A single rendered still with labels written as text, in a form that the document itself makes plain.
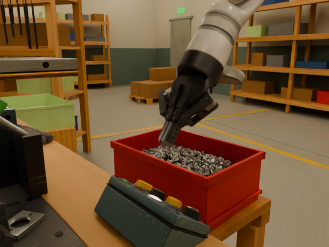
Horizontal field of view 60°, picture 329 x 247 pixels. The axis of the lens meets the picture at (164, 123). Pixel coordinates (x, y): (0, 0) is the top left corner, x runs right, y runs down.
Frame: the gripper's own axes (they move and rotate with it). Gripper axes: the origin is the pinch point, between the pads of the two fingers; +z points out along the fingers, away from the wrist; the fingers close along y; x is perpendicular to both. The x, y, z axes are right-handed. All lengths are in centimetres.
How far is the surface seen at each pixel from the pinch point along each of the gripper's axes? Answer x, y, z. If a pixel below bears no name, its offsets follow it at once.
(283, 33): 390, -240, -330
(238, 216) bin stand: 25.9, 3.6, 7.2
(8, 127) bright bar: -17.8, -15.2, 10.3
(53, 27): 40, -238, -71
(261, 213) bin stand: 33.1, 4.6, 4.4
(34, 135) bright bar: -14.0, -14.0, 9.9
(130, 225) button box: -5.4, 6.4, 14.1
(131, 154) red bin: 10.0, -18.8, 5.3
